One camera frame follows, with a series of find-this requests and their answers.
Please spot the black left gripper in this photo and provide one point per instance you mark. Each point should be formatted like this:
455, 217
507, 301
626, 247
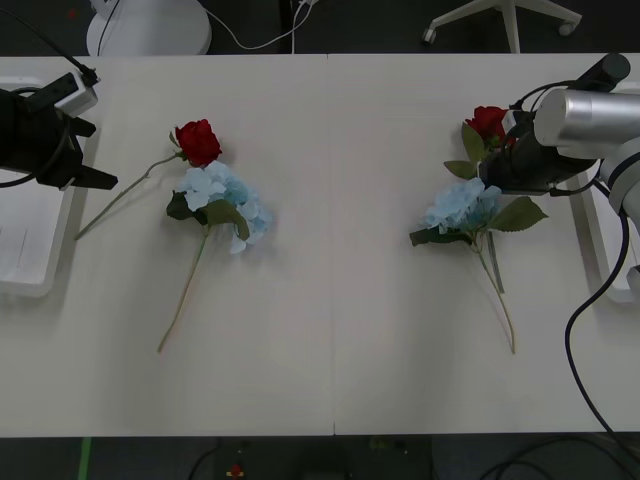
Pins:
47, 145

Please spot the pale blue artificial flower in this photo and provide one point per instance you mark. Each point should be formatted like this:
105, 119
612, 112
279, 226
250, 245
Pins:
460, 205
235, 195

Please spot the shallow white box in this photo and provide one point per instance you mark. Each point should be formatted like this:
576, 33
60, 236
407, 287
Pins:
30, 240
602, 250

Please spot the red button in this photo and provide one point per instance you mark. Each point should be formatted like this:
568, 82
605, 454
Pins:
235, 471

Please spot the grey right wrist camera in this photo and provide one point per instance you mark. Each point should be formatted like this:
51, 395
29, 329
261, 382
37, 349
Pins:
511, 121

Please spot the white chair base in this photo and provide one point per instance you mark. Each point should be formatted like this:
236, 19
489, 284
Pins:
507, 15

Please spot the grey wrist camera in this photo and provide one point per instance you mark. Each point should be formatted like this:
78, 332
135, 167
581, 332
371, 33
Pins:
75, 97
511, 121

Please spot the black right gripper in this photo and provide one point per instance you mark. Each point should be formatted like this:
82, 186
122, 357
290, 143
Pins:
500, 177

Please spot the white round pedestal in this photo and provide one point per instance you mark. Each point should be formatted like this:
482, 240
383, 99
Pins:
150, 30

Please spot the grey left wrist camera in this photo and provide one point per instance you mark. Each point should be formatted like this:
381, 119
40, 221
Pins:
75, 97

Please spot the red artificial rose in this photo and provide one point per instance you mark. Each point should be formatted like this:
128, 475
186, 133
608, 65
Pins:
197, 142
487, 120

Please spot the black post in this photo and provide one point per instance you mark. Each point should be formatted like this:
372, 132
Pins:
286, 25

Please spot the silver and black right arm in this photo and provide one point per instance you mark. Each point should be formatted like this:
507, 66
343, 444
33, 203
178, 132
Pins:
590, 115

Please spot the green floor tape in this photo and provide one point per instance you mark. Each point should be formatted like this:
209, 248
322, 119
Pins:
85, 457

